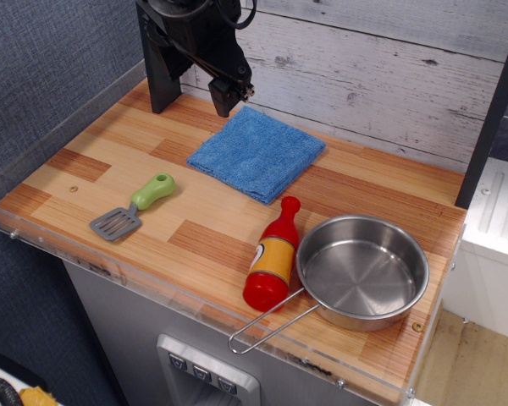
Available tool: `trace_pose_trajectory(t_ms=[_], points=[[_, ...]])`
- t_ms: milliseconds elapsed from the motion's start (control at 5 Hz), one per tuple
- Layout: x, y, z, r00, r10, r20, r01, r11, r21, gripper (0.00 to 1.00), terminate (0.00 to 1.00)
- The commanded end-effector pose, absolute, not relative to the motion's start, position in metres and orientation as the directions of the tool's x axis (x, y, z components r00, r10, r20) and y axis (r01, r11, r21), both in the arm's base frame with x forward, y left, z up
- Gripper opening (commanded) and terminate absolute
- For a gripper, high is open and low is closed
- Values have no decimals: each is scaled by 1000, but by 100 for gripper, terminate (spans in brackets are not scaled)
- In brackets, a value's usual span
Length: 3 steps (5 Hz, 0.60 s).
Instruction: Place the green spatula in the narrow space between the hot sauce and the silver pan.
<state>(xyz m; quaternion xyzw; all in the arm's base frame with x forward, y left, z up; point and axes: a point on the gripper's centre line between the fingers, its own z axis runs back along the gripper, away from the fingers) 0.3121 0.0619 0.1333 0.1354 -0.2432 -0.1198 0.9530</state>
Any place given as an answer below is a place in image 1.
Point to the red toy sauce bottle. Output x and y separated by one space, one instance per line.
268 280

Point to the dark upright post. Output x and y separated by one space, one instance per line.
163 91
485 141

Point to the white ribbed side shelf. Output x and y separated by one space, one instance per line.
476 287

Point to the grey cabinet with button panel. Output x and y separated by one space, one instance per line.
163 354

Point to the dark left upright post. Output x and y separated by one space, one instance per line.
163 91

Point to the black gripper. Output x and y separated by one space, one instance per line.
202 33

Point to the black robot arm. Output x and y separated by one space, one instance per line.
178 34

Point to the green handled grey spatula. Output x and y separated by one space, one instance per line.
121 221

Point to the blue folded cloth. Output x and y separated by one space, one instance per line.
257 155

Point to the clear acrylic table guard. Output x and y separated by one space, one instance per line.
196 245

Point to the stainless steel pan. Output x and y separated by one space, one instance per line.
361 273

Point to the dark right upright post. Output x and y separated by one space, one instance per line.
485 141

